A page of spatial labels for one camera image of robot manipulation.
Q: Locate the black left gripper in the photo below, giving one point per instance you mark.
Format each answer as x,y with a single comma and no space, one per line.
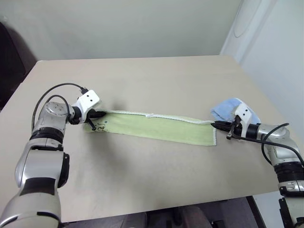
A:
91,114

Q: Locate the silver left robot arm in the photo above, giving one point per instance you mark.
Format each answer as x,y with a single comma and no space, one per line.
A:
40,166

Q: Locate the black table frame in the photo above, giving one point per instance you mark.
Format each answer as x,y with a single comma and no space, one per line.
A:
237,211

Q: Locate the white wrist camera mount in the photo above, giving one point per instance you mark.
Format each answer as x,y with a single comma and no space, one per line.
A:
244,113
89,97

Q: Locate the light blue towel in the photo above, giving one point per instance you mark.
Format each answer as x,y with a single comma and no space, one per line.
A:
225,108

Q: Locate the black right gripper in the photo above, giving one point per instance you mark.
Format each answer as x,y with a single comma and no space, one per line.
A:
236,130

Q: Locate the light green towel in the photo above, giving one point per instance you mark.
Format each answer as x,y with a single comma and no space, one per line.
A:
154,127

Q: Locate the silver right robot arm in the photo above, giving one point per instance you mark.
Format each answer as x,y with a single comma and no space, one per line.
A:
282,152

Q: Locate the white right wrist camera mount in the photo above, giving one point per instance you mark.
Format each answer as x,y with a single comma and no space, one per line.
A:
244,113

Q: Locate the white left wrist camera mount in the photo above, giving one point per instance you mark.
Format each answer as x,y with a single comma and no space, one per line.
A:
89,97

